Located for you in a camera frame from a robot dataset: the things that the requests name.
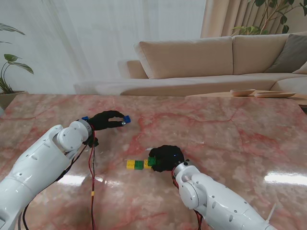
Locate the broad-leaf potted plant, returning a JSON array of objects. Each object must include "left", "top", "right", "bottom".
[{"left": 0, "top": 23, "right": 35, "bottom": 94}]

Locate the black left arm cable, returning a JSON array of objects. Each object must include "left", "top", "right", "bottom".
[{"left": 22, "top": 145, "right": 87, "bottom": 230}]

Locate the flat wooden tray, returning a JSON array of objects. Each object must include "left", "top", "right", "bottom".
[{"left": 254, "top": 91, "right": 296, "bottom": 99}]

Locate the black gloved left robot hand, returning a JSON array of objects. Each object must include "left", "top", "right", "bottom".
[{"left": 89, "top": 110, "right": 126, "bottom": 132}]

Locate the red left arm cable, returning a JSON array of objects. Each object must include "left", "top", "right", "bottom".
[{"left": 88, "top": 130, "right": 97, "bottom": 230}]

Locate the wooden bowl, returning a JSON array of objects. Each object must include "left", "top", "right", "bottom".
[{"left": 230, "top": 88, "right": 256, "bottom": 97}]

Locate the white sheer curtain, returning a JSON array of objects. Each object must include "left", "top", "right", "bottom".
[{"left": 0, "top": 0, "right": 207, "bottom": 94}]

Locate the beige plant pot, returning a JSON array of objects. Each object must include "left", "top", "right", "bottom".
[{"left": 0, "top": 90, "right": 29, "bottom": 111}]

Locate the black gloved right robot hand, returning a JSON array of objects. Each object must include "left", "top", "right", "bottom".
[{"left": 148, "top": 144, "right": 186, "bottom": 173}]

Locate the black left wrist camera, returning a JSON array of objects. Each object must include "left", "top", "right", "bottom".
[{"left": 83, "top": 137, "right": 100, "bottom": 148}]

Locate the wooden coffee table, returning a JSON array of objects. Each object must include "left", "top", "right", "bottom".
[{"left": 186, "top": 92, "right": 307, "bottom": 106}]

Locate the beige curtain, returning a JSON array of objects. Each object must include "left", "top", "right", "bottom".
[{"left": 200, "top": 0, "right": 272, "bottom": 38}]

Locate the tall leafy houseplant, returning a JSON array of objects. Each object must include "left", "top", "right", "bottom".
[{"left": 231, "top": 0, "right": 295, "bottom": 36}]

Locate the grey sofa cushion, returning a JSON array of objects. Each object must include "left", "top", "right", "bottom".
[{"left": 264, "top": 34, "right": 307, "bottom": 74}]

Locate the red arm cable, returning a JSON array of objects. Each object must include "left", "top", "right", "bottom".
[
  {"left": 170, "top": 169, "right": 204, "bottom": 230},
  {"left": 88, "top": 130, "right": 97, "bottom": 230}
]

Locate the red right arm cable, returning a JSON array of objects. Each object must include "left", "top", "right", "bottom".
[{"left": 170, "top": 169, "right": 204, "bottom": 230}]

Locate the beige sofa pillow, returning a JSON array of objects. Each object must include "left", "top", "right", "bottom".
[{"left": 292, "top": 62, "right": 307, "bottom": 75}]

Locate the white cable tie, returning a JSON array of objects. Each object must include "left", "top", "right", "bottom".
[{"left": 265, "top": 203, "right": 277, "bottom": 223}]

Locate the beige corner sofa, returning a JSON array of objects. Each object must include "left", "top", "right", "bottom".
[{"left": 73, "top": 32, "right": 307, "bottom": 97}]

